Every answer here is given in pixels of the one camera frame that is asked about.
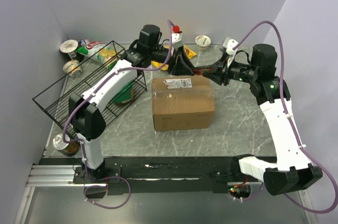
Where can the green white chips bag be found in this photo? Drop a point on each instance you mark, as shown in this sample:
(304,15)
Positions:
(100,52)

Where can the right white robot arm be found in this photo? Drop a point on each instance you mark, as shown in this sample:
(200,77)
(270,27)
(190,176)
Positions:
(293,170)

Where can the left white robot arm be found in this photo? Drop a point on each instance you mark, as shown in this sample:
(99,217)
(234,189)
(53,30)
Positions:
(85,110)

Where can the aluminium rail frame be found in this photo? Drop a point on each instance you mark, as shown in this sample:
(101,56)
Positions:
(51,176)

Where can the white yogurt cup lying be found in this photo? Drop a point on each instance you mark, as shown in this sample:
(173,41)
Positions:
(72,68)

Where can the red black utility knife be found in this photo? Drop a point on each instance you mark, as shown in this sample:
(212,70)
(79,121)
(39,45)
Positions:
(202,70)

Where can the brown cardboard express box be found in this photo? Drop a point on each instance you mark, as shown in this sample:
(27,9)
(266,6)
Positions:
(182,103)

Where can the blue white small packet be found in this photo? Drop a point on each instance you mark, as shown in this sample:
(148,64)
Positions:
(84,43)

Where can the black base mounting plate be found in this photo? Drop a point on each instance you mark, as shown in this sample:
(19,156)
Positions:
(164,174)

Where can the green lidded jar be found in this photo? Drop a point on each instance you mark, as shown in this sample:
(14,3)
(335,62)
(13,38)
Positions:
(124,96)

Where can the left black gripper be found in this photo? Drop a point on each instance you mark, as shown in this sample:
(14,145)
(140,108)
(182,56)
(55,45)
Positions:
(179,63)

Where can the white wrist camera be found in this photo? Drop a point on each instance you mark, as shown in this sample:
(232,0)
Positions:
(177,37)
(229,46)

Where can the black wire rack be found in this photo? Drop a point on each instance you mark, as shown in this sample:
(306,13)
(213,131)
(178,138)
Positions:
(58,110)

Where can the white yogurt cup upright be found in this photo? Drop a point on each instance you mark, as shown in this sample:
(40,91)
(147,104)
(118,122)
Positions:
(69,47)

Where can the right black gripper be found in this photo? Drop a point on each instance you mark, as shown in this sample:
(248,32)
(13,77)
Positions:
(218,78)

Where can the yellow Lays chips bag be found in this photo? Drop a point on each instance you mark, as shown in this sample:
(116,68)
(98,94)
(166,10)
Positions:
(190,54)

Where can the metal tin can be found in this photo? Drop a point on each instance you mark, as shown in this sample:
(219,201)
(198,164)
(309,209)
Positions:
(67,149)

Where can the white yogurt cup rear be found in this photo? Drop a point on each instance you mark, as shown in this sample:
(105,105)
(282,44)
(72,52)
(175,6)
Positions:
(203,42)

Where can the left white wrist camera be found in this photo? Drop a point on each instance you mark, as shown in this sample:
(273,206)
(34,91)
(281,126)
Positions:
(177,37)

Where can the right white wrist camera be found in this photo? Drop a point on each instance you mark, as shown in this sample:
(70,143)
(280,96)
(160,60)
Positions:
(229,46)

